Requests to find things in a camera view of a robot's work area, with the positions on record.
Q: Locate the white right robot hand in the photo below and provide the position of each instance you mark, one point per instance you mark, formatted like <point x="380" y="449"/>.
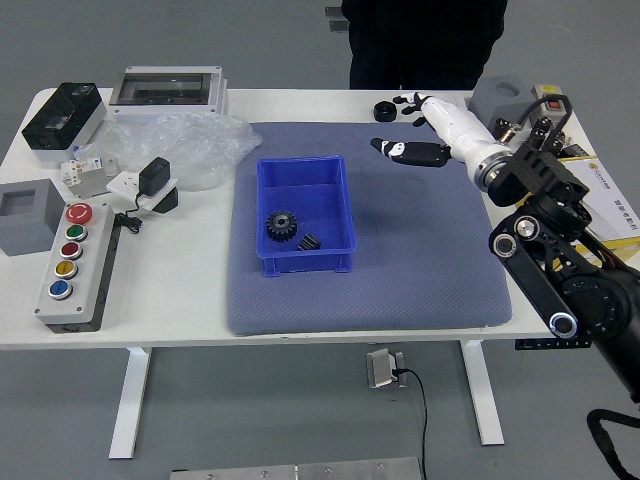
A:
<point x="460" y="130"/>

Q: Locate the small black gear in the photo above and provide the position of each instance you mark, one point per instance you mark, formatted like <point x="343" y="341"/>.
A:
<point x="309" y="243"/>

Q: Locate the big black gear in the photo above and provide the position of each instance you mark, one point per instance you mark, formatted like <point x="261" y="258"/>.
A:
<point x="281" y="226"/>

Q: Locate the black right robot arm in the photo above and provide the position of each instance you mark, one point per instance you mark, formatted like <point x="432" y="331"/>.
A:
<point x="540" y="175"/>

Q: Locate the black round nut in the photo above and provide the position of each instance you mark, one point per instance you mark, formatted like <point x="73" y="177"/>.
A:
<point x="385" y="111"/>

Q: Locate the blue plastic box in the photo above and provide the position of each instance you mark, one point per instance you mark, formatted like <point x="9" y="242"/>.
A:
<point x="310" y="170"/>

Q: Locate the grey floor box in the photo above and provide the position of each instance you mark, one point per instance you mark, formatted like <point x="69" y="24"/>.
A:
<point x="338" y="26"/>
<point x="334" y="12"/>

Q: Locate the yellow white cardboard box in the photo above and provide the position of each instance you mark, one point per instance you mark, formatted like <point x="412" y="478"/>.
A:
<point x="610" y="200"/>

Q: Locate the grey distribution box clear window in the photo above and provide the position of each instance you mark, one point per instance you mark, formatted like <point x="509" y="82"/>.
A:
<point x="167" y="97"/>

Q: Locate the grey push button control box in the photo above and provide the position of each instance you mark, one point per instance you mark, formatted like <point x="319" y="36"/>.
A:
<point x="80" y="295"/>

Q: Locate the dark brown capacitor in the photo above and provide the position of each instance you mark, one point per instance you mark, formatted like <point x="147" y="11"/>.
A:
<point x="556" y="146"/>
<point x="537" y="137"/>
<point x="500" y="127"/>
<point x="541" y="125"/>
<point x="559" y="137"/>

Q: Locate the grey block with round hole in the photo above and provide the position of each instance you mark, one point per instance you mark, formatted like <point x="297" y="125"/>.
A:
<point x="492" y="97"/>

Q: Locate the person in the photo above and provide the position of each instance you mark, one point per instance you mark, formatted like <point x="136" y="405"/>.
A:
<point x="425" y="45"/>

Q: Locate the small black device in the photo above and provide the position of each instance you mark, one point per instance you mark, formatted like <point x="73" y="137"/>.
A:
<point x="576" y="151"/>

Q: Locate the grey-blue padded mat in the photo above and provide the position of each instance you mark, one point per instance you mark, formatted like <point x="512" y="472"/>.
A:
<point x="400" y="290"/>

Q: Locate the black table control panel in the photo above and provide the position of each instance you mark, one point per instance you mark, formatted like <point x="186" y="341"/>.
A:
<point x="530" y="345"/>

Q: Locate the silver floor socket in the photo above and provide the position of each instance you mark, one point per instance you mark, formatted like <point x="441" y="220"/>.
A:
<point x="380" y="370"/>

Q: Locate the clear plastic bag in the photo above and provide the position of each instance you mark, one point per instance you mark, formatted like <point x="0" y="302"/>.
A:
<point x="200" y="145"/>

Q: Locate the white table leg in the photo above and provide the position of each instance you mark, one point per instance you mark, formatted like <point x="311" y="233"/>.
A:
<point x="482" y="395"/>
<point x="129" y="400"/>

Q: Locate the black power adapter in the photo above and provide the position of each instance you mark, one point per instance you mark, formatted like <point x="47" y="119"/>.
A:
<point x="155" y="175"/>

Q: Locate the white socket on black base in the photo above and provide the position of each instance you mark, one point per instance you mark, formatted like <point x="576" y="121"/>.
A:
<point x="125" y="187"/>

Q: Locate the grey metal plate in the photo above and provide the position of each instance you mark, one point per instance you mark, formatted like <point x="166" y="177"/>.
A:
<point x="295" y="470"/>

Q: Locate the white circuit breaker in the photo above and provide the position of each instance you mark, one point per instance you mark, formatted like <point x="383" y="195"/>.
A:
<point x="82" y="172"/>

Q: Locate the grey block with square hole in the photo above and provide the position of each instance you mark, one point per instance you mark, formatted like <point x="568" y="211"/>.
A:
<point x="50" y="220"/>

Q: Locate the grey switch box red button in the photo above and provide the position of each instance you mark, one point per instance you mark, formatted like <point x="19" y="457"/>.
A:
<point x="545" y="90"/>

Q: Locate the black lid enclosure box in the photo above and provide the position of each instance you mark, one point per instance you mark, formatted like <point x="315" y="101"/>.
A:
<point x="62" y="120"/>

